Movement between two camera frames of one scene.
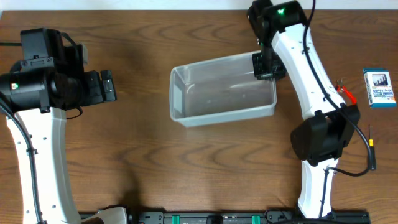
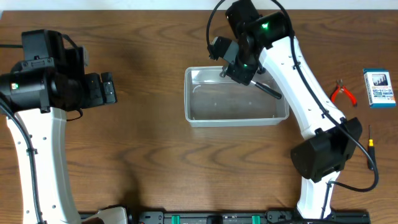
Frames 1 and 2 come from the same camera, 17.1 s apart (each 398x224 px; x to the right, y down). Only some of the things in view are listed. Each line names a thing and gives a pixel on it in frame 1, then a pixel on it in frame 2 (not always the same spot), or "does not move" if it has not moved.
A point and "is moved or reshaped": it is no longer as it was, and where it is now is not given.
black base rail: (243, 217) does not move
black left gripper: (94, 88) does not move
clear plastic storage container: (220, 90) is moved or reshaped
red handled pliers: (340, 88) does not move
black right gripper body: (267, 68) → (241, 74)
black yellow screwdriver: (372, 153) does not move
